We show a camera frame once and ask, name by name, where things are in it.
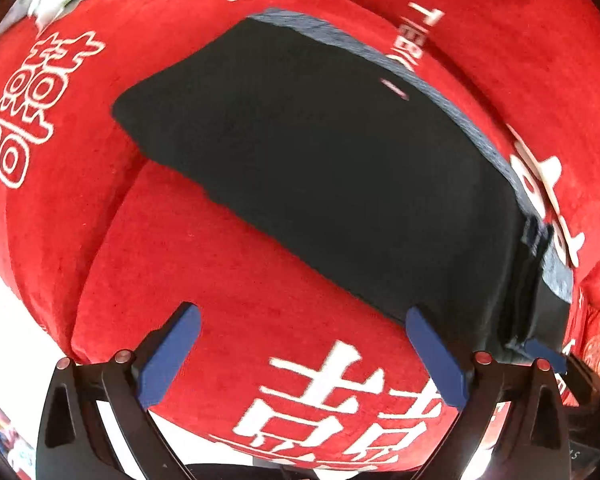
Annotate red printed blanket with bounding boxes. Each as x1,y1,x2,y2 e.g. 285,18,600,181
0,0,600,471

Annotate black pants with blue trim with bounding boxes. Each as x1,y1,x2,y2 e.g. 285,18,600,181
111,7,576,361

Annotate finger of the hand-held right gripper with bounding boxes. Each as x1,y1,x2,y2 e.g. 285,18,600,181
525,337,569,374

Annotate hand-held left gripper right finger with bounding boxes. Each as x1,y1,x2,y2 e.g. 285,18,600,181
405,306,572,480

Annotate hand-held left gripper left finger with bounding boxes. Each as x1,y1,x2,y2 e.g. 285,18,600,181
36,302,201,480

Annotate colourful printed sheet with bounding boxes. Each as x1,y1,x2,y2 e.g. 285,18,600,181
0,390,37,478

